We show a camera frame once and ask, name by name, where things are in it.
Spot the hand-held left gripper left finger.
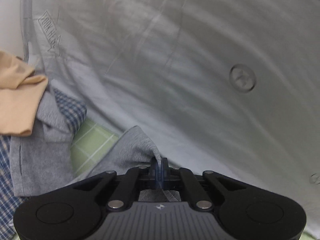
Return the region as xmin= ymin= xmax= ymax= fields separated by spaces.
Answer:
xmin=74 ymin=157 xmax=161 ymax=212

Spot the grey t-shirt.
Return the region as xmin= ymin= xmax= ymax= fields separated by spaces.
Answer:
xmin=10 ymin=90 xmax=181 ymax=203

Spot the beige garment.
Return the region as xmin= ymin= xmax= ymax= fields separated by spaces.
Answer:
xmin=0 ymin=50 xmax=48 ymax=137

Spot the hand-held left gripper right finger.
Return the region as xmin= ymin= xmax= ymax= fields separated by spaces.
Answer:
xmin=161 ymin=157 xmax=247 ymax=212

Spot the green grid mat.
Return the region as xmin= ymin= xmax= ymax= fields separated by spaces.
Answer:
xmin=11 ymin=119 xmax=320 ymax=240

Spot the blue plaid shirt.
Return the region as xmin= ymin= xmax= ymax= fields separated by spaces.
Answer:
xmin=0 ymin=89 xmax=88 ymax=235

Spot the white board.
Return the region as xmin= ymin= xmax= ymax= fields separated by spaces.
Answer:
xmin=0 ymin=0 xmax=27 ymax=55

